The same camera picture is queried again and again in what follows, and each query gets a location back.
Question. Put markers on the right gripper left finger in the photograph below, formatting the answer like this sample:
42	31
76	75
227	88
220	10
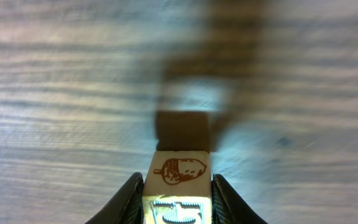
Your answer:
125	207

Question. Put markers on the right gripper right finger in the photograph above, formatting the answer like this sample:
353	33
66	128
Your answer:
228	205

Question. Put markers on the yellow top wooden block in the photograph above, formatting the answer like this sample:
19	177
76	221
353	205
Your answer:
177	188

